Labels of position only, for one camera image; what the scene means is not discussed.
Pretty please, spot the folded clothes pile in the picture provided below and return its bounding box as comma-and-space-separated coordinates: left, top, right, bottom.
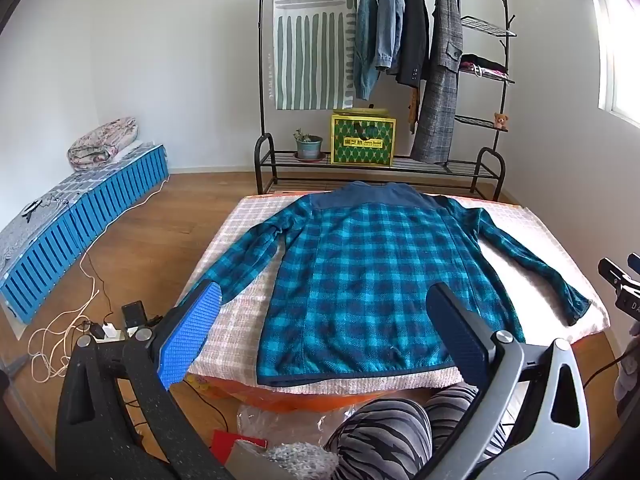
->
460, 53, 508, 79

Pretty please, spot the black charger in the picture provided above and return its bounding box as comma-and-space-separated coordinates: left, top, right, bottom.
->
122, 301, 149, 332

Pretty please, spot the white cable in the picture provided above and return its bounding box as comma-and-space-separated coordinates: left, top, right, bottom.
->
27, 252, 108, 386

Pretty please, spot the window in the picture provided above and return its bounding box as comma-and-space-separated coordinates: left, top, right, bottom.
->
582, 0, 640, 126

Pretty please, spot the person's striped trouser leg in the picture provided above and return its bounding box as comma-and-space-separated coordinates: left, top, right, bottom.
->
325, 382, 506, 480

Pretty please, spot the grey patterned bed sheet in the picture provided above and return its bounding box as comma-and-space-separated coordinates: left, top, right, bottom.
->
0, 147, 161, 281

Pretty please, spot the potted plant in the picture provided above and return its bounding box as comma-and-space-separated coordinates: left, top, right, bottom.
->
293, 128, 324, 162

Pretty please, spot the black cable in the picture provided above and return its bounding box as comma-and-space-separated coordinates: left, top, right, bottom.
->
581, 352, 626, 388

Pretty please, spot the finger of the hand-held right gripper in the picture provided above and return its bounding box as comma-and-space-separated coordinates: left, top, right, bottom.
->
598, 253, 640, 291

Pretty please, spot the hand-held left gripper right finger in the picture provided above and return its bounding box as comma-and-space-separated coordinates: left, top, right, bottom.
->
415, 283, 601, 480

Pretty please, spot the orange table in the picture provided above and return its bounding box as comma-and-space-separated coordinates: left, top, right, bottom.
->
187, 187, 616, 413

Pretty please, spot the floral pillow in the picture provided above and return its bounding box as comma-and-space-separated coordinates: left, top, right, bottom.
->
67, 117, 138, 171

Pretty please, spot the red envelope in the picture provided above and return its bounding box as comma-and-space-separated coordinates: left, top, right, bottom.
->
210, 430, 268, 467

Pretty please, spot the clear plastic bag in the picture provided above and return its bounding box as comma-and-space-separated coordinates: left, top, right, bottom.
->
235, 399, 362, 447

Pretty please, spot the black blazer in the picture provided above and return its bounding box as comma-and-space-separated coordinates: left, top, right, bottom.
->
396, 0, 431, 92

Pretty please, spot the yellow green patterned box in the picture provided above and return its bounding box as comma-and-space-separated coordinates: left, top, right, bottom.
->
330, 107, 397, 166

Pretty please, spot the white pillow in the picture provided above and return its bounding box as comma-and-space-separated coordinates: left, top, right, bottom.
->
107, 137, 152, 162

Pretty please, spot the black metal clothes rack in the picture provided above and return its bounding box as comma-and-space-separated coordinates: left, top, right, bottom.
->
254, 0, 518, 201

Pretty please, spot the green striped hanging cloth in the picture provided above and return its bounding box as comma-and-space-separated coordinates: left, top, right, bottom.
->
270, 0, 358, 111

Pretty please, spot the grey plaid coat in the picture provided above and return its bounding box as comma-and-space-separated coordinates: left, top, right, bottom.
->
411, 0, 463, 163

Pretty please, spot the light blue denim jacket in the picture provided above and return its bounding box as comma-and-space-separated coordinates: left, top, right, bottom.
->
375, 0, 405, 73

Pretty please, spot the grey fuzzy slipper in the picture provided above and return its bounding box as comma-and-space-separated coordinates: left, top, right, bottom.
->
265, 442, 341, 480

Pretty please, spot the plaid cloth covered table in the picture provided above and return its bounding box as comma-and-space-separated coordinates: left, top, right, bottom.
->
185, 194, 612, 396

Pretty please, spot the blue plaid fleece jacket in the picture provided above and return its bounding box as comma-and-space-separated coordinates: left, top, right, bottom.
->
177, 181, 592, 388

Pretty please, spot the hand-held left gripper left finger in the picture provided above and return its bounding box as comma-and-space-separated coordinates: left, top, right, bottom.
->
55, 280, 236, 480

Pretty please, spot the blue white mattress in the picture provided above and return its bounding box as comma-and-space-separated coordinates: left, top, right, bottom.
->
0, 142, 170, 326

